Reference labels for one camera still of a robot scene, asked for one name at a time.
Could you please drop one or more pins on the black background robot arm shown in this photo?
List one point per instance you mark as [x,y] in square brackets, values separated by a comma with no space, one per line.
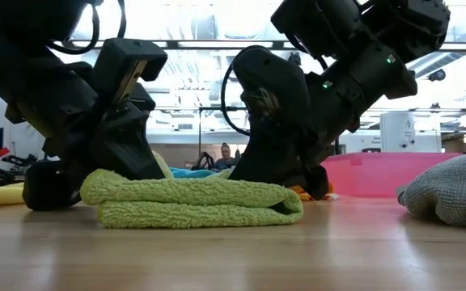
[20,161]
[204,159]

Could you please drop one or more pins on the pink plastic bin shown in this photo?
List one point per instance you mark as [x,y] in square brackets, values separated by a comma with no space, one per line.
[378,174]

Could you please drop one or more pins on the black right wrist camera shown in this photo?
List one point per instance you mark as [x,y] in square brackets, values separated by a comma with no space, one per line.
[318,24]

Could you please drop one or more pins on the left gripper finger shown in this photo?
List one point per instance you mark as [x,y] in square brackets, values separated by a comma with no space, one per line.
[128,149]
[142,99]

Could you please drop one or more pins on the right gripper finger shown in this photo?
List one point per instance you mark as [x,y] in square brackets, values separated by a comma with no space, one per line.
[320,182]
[273,153]

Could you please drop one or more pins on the green microfiber towel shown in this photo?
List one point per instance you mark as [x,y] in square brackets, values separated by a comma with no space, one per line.
[196,202]

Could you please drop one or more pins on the grey microfiber towel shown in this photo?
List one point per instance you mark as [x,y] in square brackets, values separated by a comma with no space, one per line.
[451,190]

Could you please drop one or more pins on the person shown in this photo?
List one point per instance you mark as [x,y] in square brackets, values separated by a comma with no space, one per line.
[225,161]

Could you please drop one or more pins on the black ceiling camera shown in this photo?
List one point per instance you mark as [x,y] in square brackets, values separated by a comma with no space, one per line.
[437,75]

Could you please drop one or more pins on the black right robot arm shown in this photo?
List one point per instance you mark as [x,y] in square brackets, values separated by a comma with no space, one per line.
[378,68]

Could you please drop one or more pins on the white cylindrical machine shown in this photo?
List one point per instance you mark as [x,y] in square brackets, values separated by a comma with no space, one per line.
[396,129]

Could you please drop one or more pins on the blue microfiber towel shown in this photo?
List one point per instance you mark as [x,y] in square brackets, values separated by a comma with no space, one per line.
[192,173]

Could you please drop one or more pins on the orange microfiber towel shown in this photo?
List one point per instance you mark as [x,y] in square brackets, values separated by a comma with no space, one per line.
[302,196]

